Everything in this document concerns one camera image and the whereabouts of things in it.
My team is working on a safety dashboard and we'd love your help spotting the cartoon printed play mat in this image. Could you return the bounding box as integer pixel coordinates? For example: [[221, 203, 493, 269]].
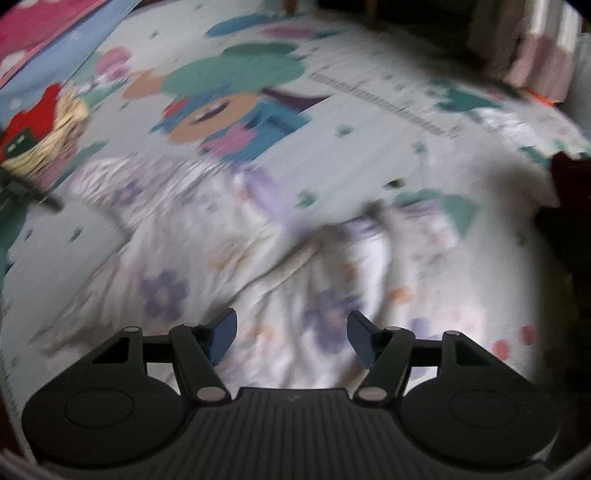
[[0, 0, 591, 407]]

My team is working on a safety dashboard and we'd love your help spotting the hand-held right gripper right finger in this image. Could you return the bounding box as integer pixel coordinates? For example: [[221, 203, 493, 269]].
[[346, 310, 509, 402]]

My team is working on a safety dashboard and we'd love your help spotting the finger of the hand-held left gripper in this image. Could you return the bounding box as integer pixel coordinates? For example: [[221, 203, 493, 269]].
[[0, 167, 66, 214]]

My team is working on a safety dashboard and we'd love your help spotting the pale pink curtain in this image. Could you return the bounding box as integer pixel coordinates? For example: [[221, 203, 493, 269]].
[[468, 0, 580, 103]]

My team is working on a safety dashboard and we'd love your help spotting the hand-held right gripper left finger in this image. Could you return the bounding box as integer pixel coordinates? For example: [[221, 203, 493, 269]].
[[85, 308, 238, 407]]

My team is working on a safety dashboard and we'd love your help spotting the pink blue printed mat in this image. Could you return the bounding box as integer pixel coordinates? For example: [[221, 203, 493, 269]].
[[0, 0, 139, 93]]

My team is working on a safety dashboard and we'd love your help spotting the pile of dark clothes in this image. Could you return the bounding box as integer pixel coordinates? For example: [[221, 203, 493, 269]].
[[534, 151, 591, 296]]

